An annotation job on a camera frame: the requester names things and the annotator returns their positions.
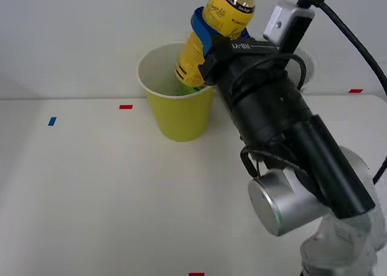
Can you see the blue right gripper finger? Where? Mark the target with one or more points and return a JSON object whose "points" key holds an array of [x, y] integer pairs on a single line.
{"points": [[200, 31], [245, 33]]}

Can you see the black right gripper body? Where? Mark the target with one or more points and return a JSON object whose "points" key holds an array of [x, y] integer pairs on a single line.
{"points": [[248, 64]]}

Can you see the yellow plastic bottle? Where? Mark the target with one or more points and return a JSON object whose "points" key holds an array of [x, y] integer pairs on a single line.
{"points": [[229, 12]]}

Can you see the silver and black right arm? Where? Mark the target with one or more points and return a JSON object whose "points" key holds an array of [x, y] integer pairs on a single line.
{"points": [[302, 130]]}

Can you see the green plastic bottle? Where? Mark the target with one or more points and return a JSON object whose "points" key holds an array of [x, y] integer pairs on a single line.
{"points": [[186, 90]]}

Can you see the grey plastic bin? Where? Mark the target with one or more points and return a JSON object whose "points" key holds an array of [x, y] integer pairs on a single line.
{"points": [[311, 67]]}

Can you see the yellow-green plastic bin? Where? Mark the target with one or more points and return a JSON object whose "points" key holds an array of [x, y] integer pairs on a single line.
{"points": [[181, 118]]}

